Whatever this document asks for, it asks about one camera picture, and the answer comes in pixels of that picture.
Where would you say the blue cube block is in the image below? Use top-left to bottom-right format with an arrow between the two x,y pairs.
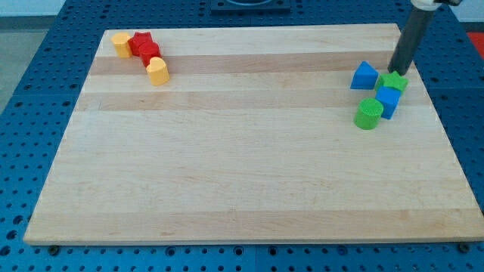
375,86 -> 402,119

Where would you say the blue triangle block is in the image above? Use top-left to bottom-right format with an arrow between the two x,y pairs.
350,61 -> 380,90

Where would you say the yellow hexagon block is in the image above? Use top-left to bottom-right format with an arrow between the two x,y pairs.
110,32 -> 132,58

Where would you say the green cylinder block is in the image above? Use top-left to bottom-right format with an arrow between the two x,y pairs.
353,97 -> 384,130

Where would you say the green star block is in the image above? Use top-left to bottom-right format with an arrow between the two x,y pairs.
374,71 -> 408,93

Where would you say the red cylinder block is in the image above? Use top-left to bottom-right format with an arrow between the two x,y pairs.
138,42 -> 162,67

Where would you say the yellow heart block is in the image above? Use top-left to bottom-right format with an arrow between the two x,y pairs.
146,57 -> 170,86

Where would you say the red star block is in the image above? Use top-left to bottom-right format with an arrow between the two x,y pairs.
128,32 -> 153,57

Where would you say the light wooden board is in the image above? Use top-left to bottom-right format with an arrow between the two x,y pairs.
24,23 -> 483,246

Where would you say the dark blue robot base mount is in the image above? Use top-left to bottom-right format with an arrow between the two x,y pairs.
209,0 -> 291,14

